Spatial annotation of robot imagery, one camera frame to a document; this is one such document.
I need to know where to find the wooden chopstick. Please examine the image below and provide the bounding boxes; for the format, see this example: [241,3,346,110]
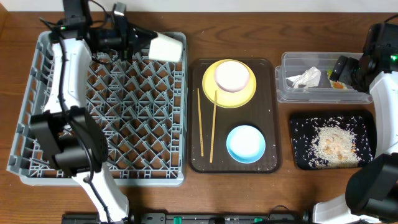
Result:
[210,90,218,164]
[197,88,204,157]

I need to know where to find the green yellow snack wrapper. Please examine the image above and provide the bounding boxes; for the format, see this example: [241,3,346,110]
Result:
[326,70,348,90]

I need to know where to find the grey dishwasher rack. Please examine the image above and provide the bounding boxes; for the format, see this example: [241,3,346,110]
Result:
[6,32,188,187]

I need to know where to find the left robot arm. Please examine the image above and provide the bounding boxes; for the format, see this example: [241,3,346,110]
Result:
[30,1,183,223]

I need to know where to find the pink bowl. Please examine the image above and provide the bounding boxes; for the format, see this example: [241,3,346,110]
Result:
[215,61,250,93]

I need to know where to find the clear plastic bin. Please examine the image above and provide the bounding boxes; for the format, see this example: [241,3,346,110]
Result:
[275,52,373,104]

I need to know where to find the yellow plate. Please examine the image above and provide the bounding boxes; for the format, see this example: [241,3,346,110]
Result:
[202,59,256,108]

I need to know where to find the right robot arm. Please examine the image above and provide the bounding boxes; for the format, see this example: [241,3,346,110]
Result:
[312,20,397,223]

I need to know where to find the rice and food scraps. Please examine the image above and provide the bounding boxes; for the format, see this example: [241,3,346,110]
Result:
[292,115,373,169]

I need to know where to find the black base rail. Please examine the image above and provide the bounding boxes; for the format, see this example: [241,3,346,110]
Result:
[61,212,315,224]

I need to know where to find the white tissue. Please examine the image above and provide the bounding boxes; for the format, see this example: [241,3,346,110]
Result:
[287,67,322,88]

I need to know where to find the light blue bowl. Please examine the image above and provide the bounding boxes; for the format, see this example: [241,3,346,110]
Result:
[226,125,266,164]

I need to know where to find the dark brown serving tray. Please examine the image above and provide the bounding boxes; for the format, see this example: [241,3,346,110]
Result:
[187,58,282,174]

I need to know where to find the black waste tray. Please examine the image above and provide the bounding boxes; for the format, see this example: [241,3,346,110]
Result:
[288,109,377,170]

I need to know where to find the cream white cup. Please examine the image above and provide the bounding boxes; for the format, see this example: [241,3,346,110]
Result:
[148,32,183,62]

